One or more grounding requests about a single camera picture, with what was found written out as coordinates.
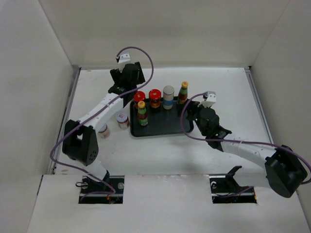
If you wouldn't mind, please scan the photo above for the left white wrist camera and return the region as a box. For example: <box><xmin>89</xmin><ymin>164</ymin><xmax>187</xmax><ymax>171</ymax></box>
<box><xmin>116</xmin><ymin>52</ymin><xmax>131</xmax><ymax>65</ymax></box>

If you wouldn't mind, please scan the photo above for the purple cable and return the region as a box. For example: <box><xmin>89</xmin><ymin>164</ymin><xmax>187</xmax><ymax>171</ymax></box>
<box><xmin>50</xmin><ymin>46</ymin><xmax>154</xmax><ymax>202</ymax></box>
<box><xmin>180</xmin><ymin>93</ymin><xmax>311</xmax><ymax>185</ymax></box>

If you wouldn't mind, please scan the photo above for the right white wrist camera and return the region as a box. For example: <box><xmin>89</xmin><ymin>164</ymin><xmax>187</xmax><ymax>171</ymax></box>
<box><xmin>199</xmin><ymin>91</ymin><xmax>216</xmax><ymax>108</ymax></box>

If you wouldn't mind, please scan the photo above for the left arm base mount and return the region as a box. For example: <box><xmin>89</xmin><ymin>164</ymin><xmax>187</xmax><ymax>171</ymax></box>
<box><xmin>75</xmin><ymin>176</ymin><xmax>125</xmax><ymax>204</ymax></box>

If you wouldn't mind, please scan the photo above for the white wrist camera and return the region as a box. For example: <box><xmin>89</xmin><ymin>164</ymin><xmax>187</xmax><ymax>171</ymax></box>
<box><xmin>199</xmin><ymin>91</ymin><xmax>216</xmax><ymax>108</ymax></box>
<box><xmin>116</xmin><ymin>52</ymin><xmax>131</xmax><ymax>65</ymax></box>

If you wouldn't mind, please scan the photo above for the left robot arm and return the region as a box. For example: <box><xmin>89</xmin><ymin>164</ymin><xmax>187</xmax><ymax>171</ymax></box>
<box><xmin>62</xmin><ymin>62</ymin><xmax>145</xmax><ymax>194</ymax></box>

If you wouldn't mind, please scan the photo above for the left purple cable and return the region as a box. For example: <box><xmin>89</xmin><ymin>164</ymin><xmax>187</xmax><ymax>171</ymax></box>
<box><xmin>50</xmin><ymin>46</ymin><xmax>154</xmax><ymax>202</ymax></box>

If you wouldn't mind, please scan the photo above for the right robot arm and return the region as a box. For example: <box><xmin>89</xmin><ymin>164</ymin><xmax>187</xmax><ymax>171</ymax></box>
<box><xmin>182</xmin><ymin>100</ymin><xmax>311</xmax><ymax>198</ymax></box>

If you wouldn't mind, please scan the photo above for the green sauce bottle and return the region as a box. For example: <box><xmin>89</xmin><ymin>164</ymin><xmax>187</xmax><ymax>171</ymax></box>
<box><xmin>138</xmin><ymin>101</ymin><xmax>148</xmax><ymax>126</ymax></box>
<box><xmin>177</xmin><ymin>81</ymin><xmax>189</xmax><ymax>104</ymax></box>

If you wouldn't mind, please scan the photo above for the red-lid sauce jar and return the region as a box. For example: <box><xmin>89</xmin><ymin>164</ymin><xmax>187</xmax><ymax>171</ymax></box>
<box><xmin>133</xmin><ymin>91</ymin><xmax>146</xmax><ymax>109</ymax></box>
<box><xmin>149</xmin><ymin>89</ymin><xmax>161</xmax><ymax>112</ymax></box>

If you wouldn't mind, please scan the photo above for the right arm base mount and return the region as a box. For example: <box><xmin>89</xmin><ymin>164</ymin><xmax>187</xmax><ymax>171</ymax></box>
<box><xmin>209</xmin><ymin>166</ymin><xmax>257</xmax><ymax>204</ymax></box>

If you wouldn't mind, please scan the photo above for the black plastic tray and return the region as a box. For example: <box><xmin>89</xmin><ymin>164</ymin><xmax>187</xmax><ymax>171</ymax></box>
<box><xmin>129</xmin><ymin>97</ymin><xmax>183</xmax><ymax>137</ymax></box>

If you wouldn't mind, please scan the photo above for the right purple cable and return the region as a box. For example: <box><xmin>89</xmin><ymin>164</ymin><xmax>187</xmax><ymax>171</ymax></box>
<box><xmin>180</xmin><ymin>93</ymin><xmax>311</xmax><ymax>185</ymax></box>

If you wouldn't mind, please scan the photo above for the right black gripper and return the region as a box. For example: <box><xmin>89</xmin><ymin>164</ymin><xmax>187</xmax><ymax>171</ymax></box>
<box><xmin>177</xmin><ymin>99</ymin><xmax>211</xmax><ymax>137</ymax></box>

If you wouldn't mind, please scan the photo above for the silver-lid blue jar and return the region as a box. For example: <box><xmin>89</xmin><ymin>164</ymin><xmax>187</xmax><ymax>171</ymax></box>
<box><xmin>162</xmin><ymin>85</ymin><xmax>174</xmax><ymax>110</ymax></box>

